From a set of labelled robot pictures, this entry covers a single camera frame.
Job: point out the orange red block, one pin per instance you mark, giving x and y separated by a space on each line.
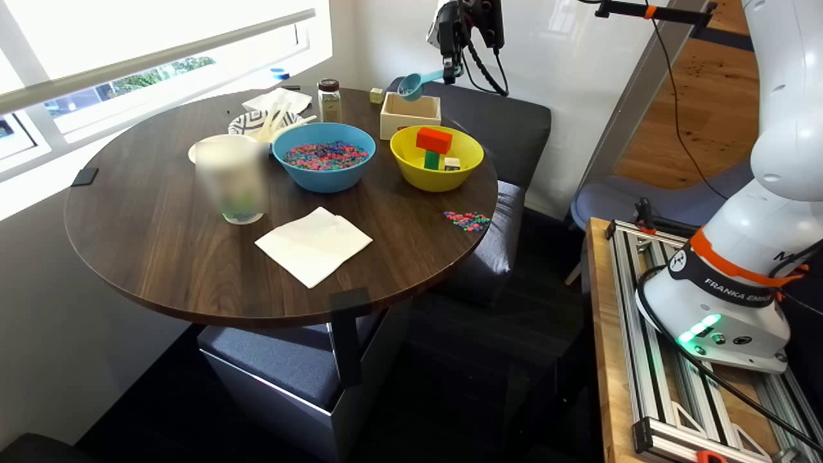
433 138

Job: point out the green block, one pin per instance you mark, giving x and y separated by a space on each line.
433 159

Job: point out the yellow plastic bowl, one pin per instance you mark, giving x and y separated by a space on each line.
411 159

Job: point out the white wooden box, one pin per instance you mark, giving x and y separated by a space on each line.
399 111

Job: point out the round wooden table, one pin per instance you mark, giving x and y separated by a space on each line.
150 228

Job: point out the white paper napkin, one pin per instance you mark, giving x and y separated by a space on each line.
314 245

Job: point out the dark grey ottoman seat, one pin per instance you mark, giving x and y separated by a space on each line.
289 379

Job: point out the small glass jar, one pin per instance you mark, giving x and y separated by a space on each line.
330 97

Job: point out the patterned paper cup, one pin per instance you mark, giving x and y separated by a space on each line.
231 167

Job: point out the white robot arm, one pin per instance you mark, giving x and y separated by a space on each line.
720 291

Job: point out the blue scoop spoon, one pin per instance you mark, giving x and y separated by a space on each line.
411 86

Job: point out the black table edge clip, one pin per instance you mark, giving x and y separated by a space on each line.
87 174

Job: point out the blue plastic bowl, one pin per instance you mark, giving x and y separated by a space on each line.
326 135

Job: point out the spilled coloured beads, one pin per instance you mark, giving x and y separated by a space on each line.
469 222

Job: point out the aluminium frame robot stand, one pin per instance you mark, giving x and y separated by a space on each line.
669 407

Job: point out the black camera boom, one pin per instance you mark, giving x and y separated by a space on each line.
650 10

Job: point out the coloured beads in bowl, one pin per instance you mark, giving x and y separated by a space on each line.
326 156

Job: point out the white picture cube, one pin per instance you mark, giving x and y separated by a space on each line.
451 163

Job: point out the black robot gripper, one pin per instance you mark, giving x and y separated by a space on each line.
453 23

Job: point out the small green cube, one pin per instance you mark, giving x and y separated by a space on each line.
377 96

